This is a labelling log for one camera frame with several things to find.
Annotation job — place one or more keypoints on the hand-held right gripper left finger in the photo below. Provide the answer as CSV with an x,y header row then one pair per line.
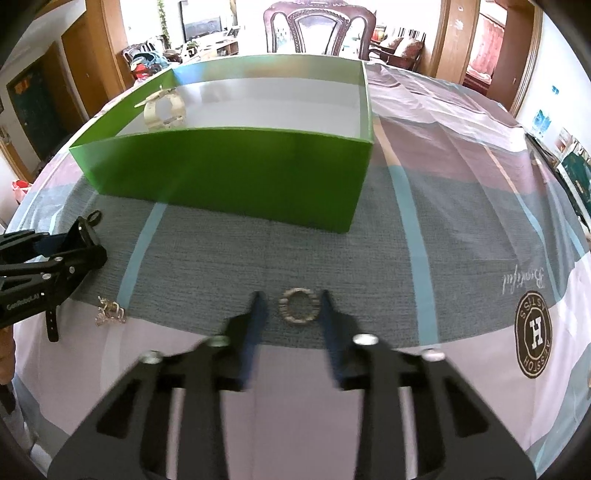
x,y
256,341

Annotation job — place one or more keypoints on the black wristwatch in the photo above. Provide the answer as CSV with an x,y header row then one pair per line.
x,y
52,325

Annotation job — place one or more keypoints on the dark green bag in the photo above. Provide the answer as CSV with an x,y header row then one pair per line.
x,y
579,180

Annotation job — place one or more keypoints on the wooden television stand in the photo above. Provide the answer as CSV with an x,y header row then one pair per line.
x,y
217,48

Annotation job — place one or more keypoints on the white wristwatch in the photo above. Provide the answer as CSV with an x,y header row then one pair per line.
x,y
152,113

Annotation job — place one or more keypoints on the wooden sofa with cushions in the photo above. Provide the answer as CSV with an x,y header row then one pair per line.
x,y
401,48

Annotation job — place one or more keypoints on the green ivy garland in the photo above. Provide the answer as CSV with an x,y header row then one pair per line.
x,y
161,18

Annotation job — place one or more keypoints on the green cardboard box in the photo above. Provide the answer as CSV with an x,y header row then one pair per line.
x,y
231,180

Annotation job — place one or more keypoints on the small printed packets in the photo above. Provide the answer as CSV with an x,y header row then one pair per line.
x,y
565,141

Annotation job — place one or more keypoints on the pile of clothes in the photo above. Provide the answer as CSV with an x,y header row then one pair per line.
x,y
147,62

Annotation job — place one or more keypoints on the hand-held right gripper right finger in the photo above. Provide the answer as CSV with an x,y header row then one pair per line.
x,y
333,341

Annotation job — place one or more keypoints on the bed with pink bedding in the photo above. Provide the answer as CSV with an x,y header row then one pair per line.
x,y
480,76

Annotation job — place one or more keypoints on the carved wooden chair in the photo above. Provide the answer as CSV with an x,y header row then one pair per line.
x,y
277,27

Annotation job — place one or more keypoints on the red plastic bag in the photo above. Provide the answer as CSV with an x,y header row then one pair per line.
x,y
21,191

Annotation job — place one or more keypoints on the person's left forearm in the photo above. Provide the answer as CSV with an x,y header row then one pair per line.
x,y
7,369

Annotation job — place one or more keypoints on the flat screen television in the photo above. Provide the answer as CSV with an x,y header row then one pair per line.
x,y
201,23

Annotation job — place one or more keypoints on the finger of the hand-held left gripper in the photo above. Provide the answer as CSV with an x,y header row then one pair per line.
x,y
51,244
87,254

